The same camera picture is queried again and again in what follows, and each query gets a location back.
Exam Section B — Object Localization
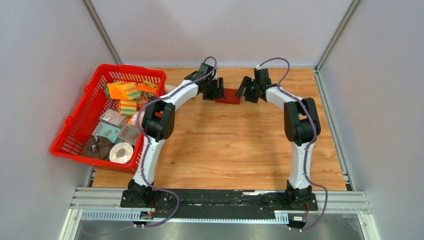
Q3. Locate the grey pink packet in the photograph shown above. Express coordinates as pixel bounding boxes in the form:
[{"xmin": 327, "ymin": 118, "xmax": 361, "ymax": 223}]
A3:
[{"xmin": 118, "ymin": 124, "xmax": 141, "ymax": 146}]

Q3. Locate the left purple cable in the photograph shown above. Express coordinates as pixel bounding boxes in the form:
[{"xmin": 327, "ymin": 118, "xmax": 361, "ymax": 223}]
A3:
[{"xmin": 132, "ymin": 56, "xmax": 219, "ymax": 229}]

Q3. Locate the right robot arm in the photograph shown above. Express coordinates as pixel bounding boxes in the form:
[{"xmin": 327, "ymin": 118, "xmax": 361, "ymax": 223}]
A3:
[{"xmin": 235, "ymin": 68, "xmax": 321, "ymax": 210}]

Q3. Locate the purple cable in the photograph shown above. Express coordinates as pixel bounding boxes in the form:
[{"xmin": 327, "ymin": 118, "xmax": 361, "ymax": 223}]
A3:
[
  {"xmin": 132, "ymin": 56, "xmax": 219, "ymax": 229},
  {"xmin": 256, "ymin": 57, "xmax": 329, "ymax": 233}
]

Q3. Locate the teal packet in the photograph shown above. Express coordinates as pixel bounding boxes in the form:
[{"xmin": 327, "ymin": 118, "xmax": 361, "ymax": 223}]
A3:
[{"xmin": 91, "ymin": 122, "xmax": 121, "ymax": 144}]

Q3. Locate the pink white carton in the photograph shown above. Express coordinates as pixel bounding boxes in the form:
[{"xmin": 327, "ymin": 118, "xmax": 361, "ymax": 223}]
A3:
[{"xmin": 127, "ymin": 110, "xmax": 145, "ymax": 128}]

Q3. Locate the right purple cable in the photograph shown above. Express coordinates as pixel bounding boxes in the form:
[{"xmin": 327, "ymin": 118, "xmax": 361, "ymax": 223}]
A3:
[{"xmin": 256, "ymin": 57, "xmax": 329, "ymax": 233}]

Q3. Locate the white radish toy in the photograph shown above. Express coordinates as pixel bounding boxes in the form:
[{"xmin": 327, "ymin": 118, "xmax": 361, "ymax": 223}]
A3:
[{"xmin": 164, "ymin": 84, "xmax": 176, "ymax": 94}]

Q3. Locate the orange sponge pack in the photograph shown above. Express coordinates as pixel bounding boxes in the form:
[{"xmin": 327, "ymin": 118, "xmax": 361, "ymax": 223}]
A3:
[
  {"xmin": 116, "ymin": 100, "xmax": 137, "ymax": 116},
  {"xmin": 104, "ymin": 81, "xmax": 141, "ymax": 100}
]

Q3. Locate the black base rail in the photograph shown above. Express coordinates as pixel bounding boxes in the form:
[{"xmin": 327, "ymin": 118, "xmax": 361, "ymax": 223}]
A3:
[{"xmin": 120, "ymin": 189, "xmax": 318, "ymax": 220}]

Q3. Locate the orange sponge pack upper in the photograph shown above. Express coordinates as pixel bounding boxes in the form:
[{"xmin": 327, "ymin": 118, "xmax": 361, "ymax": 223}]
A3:
[{"xmin": 104, "ymin": 81, "xmax": 141, "ymax": 100}]

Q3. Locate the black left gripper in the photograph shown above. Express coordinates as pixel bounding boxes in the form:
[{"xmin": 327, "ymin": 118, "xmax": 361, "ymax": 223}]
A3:
[{"xmin": 202, "ymin": 77, "xmax": 226, "ymax": 101}]

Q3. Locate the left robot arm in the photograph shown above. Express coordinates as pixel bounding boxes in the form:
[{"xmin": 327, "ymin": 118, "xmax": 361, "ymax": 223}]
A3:
[{"xmin": 127, "ymin": 63, "xmax": 219, "ymax": 208}]

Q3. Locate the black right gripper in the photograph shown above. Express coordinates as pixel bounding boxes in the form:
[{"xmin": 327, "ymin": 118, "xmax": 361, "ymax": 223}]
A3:
[{"xmin": 235, "ymin": 75, "xmax": 261, "ymax": 103}]

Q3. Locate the orange sponge pack lower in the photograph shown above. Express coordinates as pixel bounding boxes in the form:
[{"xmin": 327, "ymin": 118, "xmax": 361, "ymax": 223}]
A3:
[{"xmin": 116, "ymin": 100, "xmax": 137, "ymax": 116}]

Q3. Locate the orange snack box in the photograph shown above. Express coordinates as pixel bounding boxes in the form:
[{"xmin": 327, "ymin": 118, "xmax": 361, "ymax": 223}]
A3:
[{"xmin": 136, "ymin": 81, "xmax": 158, "ymax": 111}]

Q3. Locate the red paper box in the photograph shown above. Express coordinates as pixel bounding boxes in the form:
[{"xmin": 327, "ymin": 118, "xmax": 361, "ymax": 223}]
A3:
[{"xmin": 214, "ymin": 88, "xmax": 241, "ymax": 105}]

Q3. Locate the brown pouch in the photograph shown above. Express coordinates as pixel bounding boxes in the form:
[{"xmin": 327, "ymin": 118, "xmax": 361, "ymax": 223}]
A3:
[{"xmin": 81, "ymin": 136, "xmax": 115, "ymax": 160}]

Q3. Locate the white tape roll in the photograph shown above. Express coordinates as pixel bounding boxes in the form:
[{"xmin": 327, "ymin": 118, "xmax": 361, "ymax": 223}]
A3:
[{"xmin": 109, "ymin": 142, "xmax": 134, "ymax": 164}]

